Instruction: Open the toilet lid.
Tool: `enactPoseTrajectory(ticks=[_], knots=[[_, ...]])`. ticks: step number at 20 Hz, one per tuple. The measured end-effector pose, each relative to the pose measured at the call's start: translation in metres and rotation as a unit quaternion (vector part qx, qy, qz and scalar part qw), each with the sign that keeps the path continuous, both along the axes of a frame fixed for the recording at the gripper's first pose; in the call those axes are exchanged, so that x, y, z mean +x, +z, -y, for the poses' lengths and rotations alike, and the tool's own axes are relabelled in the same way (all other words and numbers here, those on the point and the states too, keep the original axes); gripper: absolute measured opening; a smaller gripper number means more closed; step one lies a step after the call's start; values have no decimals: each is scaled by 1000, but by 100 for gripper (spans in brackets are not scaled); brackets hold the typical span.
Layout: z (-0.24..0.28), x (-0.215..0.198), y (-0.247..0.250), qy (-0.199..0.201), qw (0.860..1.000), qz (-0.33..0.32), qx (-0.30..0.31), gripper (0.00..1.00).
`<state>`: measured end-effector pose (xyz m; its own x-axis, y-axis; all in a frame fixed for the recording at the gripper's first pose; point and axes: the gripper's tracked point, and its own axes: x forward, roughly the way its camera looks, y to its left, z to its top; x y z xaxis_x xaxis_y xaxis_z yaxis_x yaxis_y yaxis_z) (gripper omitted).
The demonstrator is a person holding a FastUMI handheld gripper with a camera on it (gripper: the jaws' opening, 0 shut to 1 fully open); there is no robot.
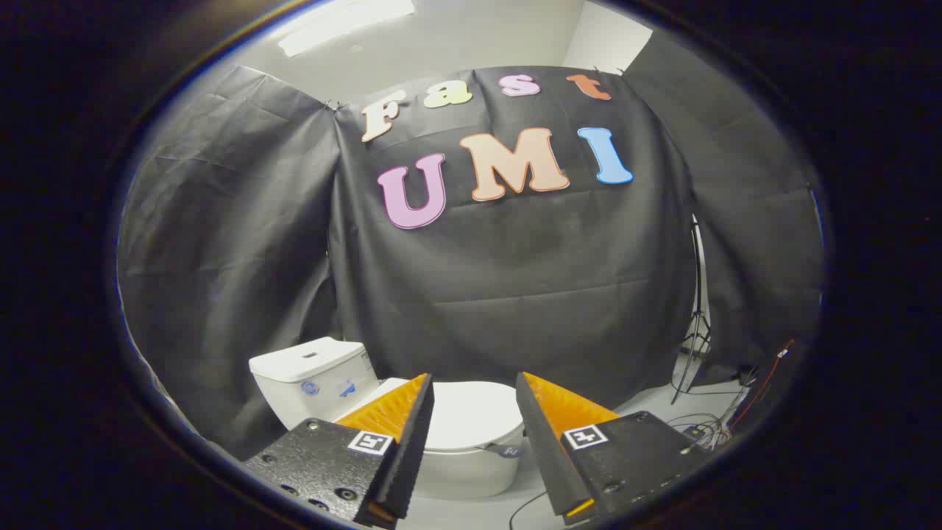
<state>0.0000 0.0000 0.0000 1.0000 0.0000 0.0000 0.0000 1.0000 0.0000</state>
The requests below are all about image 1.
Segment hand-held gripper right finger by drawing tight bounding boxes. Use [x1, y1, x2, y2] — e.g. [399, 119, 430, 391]
[515, 372, 711, 526]

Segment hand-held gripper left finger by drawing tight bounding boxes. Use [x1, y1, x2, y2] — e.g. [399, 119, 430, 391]
[245, 373, 435, 529]

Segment black backdrop cloth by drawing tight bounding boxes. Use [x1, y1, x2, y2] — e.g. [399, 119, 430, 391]
[622, 28, 825, 387]
[116, 65, 343, 461]
[327, 66, 698, 409]

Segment black tripod stand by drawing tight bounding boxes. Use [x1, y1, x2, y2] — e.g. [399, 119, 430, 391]
[670, 216, 714, 405]

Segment thin black cable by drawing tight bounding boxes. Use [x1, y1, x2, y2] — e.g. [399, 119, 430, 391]
[509, 491, 550, 530]

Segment thin red cable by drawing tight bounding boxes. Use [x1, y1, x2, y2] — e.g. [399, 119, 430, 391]
[727, 339, 796, 435]

